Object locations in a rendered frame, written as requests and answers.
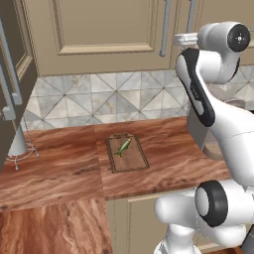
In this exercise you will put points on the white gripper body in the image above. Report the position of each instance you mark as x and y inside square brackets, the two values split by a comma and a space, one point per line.
[185, 39]

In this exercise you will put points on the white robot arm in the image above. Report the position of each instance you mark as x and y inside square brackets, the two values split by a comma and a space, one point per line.
[233, 149]

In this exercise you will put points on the brown wooden cutting board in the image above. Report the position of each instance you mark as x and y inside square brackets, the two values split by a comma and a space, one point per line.
[130, 162]

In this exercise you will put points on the dark beige cabinet door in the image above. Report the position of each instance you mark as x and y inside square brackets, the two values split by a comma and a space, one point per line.
[28, 82]

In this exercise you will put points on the beige base cabinet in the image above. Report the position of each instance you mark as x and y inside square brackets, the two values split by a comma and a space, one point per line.
[142, 225]

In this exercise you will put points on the grey round rim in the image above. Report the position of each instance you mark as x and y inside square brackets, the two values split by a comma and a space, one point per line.
[236, 101]

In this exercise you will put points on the grey box appliance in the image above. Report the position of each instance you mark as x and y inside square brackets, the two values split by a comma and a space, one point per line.
[195, 127]

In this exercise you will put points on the beige round container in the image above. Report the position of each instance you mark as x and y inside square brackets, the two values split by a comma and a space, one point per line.
[213, 152]

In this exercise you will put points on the green fish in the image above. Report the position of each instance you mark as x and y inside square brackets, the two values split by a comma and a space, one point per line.
[123, 148]

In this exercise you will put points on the beige wall cabinet door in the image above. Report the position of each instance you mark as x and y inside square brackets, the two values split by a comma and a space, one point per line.
[99, 29]
[180, 16]

